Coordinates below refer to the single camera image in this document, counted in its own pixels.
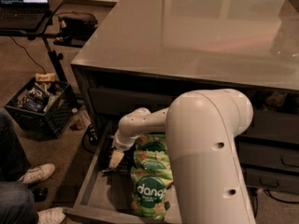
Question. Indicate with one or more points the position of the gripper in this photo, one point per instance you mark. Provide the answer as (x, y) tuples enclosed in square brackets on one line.
[(122, 144)]

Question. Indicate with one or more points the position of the dark blue Kettle chip bag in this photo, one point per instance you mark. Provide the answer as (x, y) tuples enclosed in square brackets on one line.
[(126, 162)]

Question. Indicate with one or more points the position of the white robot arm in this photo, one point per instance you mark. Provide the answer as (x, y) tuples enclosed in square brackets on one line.
[(200, 129)]

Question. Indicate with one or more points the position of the green dang chip bag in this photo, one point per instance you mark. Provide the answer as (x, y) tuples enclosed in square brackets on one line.
[(151, 142), (150, 187), (151, 160)]

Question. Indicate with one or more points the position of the open grey middle drawer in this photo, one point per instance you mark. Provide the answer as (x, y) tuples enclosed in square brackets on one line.
[(105, 197)]

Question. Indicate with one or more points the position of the front green Dang chip bag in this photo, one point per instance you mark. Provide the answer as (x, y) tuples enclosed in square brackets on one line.
[(150, 187)]

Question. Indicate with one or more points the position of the closed grey top drawer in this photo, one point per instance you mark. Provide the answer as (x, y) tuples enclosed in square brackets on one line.
[(116, 102)]

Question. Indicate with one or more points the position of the blue chip bag in crate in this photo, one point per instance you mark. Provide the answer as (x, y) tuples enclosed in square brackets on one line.
[(36, 99)]

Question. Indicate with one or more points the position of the grey counter cabinet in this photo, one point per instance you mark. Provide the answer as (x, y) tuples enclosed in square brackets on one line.
[(173, 46)]

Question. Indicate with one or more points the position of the dark brown bag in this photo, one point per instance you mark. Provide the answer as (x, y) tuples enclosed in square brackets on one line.
[(75, 28)]

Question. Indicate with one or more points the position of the right middle grey drawer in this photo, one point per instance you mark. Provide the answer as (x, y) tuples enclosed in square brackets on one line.
[(269, 157)]

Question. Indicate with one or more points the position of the right lower grey drawer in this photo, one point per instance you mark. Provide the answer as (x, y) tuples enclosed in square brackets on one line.
[(269, 180)]

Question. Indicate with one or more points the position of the right upper grey drawer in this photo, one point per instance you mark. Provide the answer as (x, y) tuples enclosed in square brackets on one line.
[(274, 126)]

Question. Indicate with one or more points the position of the white sneaker upper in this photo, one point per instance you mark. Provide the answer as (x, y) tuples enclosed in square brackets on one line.
[(39, 174)]

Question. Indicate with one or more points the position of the white sneaker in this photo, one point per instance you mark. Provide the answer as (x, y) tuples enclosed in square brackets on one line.
[(39, 174), (53, 215)]

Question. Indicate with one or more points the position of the white sneaker lower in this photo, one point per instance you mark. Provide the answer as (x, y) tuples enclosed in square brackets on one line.
[(53, 215)]

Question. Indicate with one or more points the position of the small black round object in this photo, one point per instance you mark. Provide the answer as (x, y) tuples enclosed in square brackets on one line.
[(40, 194)]

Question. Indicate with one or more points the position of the dark green plastic crate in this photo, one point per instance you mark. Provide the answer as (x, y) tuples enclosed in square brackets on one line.
[(57, 114)]

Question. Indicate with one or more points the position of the blue jeans leg upper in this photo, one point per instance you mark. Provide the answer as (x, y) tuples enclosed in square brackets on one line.
[(13, 161)]

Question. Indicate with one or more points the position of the blue jeans leg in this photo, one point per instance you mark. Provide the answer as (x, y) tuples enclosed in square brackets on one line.
[(17, 205), (13, 161)]

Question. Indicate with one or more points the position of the tan snack bar on crate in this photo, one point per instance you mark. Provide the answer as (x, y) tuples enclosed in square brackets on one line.
[(49, 77)]

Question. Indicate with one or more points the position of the blue jeans leg lower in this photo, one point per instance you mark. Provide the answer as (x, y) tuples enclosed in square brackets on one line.
[(17, 205)]

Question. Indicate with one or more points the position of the black laptop stand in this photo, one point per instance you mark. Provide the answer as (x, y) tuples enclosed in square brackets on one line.
[(41, 32)]

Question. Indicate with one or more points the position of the black laptop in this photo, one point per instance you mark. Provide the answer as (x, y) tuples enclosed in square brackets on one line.
[(23, 14)]

